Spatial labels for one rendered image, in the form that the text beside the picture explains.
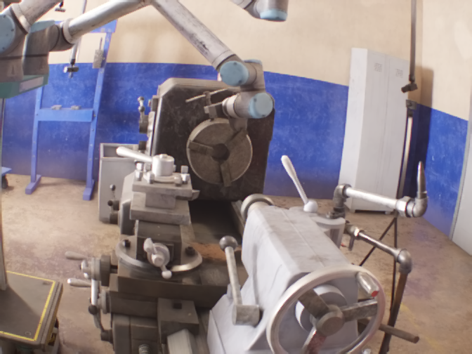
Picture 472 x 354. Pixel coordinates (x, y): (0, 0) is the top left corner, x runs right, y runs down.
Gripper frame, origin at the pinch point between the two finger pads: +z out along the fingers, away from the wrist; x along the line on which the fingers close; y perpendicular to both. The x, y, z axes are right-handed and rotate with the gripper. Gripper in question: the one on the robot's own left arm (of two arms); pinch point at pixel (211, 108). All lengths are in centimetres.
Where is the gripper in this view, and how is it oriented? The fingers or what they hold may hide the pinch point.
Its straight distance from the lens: 217.3
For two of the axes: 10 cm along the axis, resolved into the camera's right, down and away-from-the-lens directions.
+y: -2.3, -9.4, -2.5
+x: -8.0, 3.3, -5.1
